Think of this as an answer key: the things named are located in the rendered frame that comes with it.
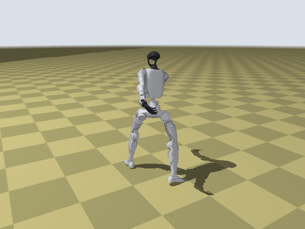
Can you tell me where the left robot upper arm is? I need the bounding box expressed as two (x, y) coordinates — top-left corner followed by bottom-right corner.
(137, 69), (146, 90)

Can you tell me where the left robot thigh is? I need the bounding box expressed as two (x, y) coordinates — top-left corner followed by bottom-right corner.
(131, 108), (147, 140)

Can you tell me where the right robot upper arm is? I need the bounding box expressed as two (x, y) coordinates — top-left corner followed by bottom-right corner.
(164, 71), (169, 84)

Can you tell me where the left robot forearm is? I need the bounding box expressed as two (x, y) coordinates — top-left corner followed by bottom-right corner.
(137, 84), (146, 105)

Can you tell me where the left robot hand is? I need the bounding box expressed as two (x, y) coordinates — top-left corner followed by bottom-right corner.
(141, 99), (158, 115)

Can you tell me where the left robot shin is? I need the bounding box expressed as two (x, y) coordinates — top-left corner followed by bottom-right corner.
(128, 132), (137, 162)

